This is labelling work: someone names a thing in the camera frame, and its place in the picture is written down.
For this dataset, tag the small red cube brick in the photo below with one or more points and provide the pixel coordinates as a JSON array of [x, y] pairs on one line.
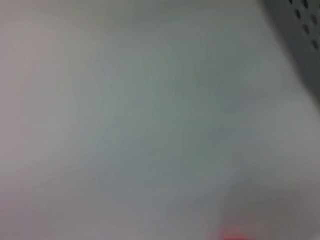
[[231, 233]]

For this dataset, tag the grey perforated storage bin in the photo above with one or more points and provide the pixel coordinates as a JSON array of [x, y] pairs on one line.
[[297, 37]]

